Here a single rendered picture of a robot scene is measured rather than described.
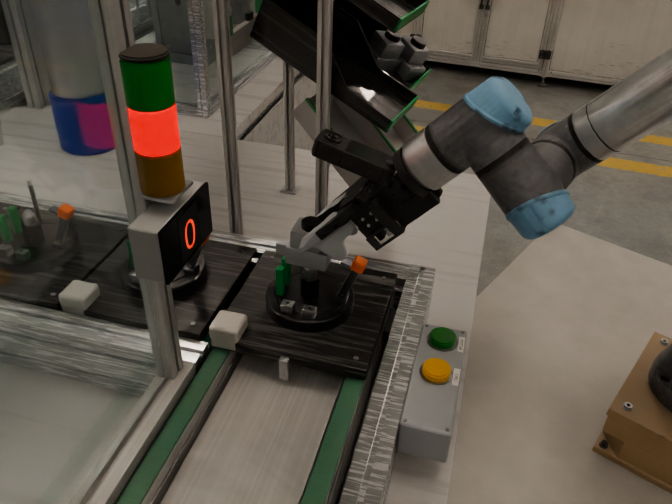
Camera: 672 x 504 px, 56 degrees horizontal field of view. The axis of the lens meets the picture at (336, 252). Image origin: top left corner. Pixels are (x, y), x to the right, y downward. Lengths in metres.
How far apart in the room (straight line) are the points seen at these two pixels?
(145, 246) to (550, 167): 0.48
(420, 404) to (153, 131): 0.49
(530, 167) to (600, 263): 0.67
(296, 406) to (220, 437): 0.12
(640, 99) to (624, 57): 4.15
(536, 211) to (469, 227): 0.67
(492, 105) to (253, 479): 0.54
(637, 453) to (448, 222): 0.67
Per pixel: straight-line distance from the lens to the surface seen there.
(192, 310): 1.02
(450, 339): 0.98
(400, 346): 0.98
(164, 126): 0.70
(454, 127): 0.79
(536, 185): 0.79
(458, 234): 1.43
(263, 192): 1.54
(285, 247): 0.96
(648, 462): 1.02
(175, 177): 0.73
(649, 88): 0.85
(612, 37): 4.96
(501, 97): 0.77
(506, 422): 1.04
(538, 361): 1.15
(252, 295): 1.04
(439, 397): 0.91
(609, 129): 0.87
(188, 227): 0.76
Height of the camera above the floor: 1.62
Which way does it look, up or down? 35 degrees down
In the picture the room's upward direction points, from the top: 2 degrees clockwise
